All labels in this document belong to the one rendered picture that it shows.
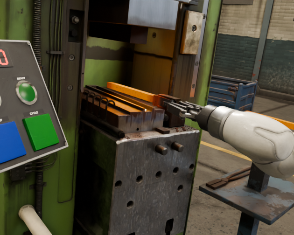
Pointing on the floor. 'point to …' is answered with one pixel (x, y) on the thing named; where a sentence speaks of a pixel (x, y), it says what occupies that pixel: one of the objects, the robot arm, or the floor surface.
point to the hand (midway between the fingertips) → (167, 102)
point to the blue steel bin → (232, 93)
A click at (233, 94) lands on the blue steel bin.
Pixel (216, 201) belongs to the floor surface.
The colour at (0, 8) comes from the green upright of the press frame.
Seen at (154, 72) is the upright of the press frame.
